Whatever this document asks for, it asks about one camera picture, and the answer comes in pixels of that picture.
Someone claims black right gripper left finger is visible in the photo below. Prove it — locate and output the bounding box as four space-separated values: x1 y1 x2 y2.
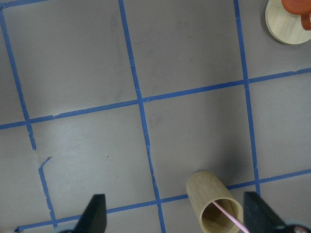
73 194 107 233

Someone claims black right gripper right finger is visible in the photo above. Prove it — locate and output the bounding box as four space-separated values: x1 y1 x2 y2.
243 192 286 233

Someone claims bamboo chopstick holder cup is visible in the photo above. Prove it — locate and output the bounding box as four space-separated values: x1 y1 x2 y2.
186 171 243 233

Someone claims wooden mug tree stand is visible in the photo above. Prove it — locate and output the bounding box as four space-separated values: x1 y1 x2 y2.
265 0 311 45

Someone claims orange mug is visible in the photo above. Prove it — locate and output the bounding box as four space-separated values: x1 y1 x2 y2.
281 0 311 31

